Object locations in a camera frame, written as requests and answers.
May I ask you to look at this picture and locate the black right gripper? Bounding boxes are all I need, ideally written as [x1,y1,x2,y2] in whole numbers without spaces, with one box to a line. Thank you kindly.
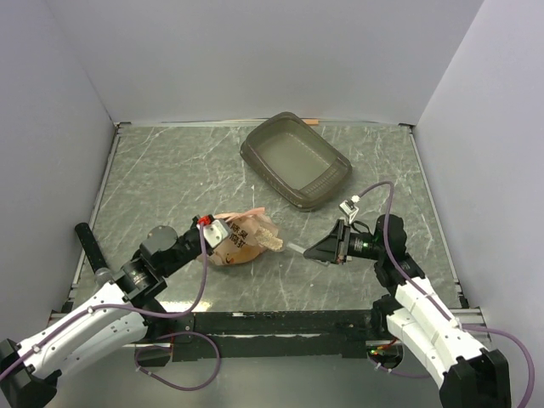
[303,218,385,264]

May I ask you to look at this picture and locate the clear plastic litter scoop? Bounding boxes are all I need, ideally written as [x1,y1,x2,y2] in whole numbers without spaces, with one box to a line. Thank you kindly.
[286,242,306,255]

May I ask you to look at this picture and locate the orange cat litter bag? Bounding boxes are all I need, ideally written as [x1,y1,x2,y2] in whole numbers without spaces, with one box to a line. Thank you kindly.
[208,207,281,266]

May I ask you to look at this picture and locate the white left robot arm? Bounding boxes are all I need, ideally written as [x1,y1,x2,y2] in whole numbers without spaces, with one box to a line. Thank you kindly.
[1,216,231,407]

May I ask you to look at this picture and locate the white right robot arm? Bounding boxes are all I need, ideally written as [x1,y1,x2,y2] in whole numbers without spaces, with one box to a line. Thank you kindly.
[303,215,512,407]

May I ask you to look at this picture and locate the beige cat litter pile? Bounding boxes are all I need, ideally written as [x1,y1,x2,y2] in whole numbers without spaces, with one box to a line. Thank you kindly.
[255,227,284,252]

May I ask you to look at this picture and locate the grey plastic litter box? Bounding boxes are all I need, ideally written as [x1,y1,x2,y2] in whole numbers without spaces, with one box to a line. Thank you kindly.
[240,111,353,212]

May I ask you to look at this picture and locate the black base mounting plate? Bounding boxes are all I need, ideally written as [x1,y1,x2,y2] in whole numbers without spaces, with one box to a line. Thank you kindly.
[134,309,392,362]

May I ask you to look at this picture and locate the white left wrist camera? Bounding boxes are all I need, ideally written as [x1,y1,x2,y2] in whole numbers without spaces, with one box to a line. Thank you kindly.
[196,215,232,250]

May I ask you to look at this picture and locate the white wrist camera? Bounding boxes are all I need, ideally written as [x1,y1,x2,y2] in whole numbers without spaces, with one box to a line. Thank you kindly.
[339,195,360,224]
[196,215,232,250]

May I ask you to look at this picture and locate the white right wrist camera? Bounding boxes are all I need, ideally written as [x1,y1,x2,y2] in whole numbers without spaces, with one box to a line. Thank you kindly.
[339,195,360,224]

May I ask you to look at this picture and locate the black perforated bracket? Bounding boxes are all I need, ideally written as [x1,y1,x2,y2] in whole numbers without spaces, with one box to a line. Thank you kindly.
[74,223,108,274]

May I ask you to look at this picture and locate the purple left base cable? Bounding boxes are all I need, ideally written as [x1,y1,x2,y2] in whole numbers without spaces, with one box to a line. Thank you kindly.
[133,330,221,390]

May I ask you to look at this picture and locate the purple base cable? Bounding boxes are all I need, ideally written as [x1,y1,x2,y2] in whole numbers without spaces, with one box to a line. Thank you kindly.
[133,330,221,390]
[367,335,433,379]

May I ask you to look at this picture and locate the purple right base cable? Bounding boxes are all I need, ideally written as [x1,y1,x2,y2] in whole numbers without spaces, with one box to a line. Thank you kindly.
[367,335,433,379]

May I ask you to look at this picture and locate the aluminium rail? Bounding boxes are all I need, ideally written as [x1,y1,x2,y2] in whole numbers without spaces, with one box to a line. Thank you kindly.
[451,309,490,343]

